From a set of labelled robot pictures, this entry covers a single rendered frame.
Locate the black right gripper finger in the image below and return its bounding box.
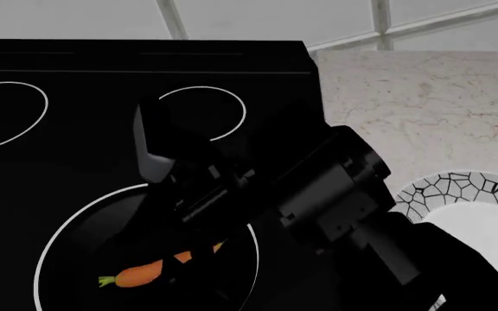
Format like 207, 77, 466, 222
239, 102, 319, 176
132, 95, 177, 184

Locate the black frying pan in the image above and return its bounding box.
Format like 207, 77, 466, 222
40, 189, 257, 311

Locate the orange carrot with green stem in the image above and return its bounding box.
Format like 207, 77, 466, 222
98, 241, 227, 289

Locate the white plate with crackle rim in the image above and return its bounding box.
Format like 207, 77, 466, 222
393, 171, 498, 311

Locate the black glass cooktop stove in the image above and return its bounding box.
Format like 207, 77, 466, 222
0, 38, 329, 311

